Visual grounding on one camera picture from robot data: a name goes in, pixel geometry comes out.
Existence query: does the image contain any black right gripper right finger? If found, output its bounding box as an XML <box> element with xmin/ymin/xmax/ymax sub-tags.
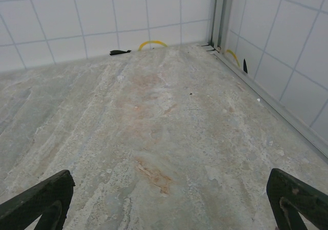
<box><xmin>266</xmin><ymin>168</ymin><xmax>328</xmax><ymax>230</ymax></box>

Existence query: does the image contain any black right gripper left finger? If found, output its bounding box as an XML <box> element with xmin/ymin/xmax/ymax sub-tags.
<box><xmin>0</xmin><ymin>170</ymin><xmax>76</xmax><ymax>230</ymax></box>

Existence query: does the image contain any black clip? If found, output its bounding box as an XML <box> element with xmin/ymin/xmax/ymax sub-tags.
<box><xmin>109</xmin><ymin>49</ymin><xmax>132</xmax><ymax>56</ymax></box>

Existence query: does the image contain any aluminium frame rail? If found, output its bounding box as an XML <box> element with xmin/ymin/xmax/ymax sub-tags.
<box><xmin>212</xmin><ymin>51</ymin><xmax>328</xmax><ymax>161</ymax></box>

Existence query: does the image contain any aluminium frame post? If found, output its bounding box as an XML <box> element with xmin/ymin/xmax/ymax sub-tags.
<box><xmin>209</xmin><ymin>0</ymin><xmax>235</xmax><ymax>52</ymax></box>

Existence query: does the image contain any yellow cable loop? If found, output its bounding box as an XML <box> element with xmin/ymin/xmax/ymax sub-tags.
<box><xmin>138</xmin><ymin>39</ymin><xmax>169</xmax><ymax>51</ymax></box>

